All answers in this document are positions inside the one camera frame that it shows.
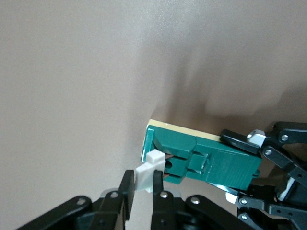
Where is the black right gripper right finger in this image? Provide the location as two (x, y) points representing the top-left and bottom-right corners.
(150, 169), (255, 230)

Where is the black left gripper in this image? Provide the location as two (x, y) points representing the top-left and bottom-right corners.
(208, 178), (307, 230)

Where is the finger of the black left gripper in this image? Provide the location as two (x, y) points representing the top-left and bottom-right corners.
(220, 121), (307, 185)

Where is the brown paper table cover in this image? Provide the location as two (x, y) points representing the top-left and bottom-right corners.
(0, 0), (307, 230)

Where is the green load switch white handle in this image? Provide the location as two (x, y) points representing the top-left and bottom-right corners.
(135, 118), (262, 194)

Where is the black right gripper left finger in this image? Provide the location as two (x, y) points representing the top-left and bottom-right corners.
(15, 169), (136, 230)

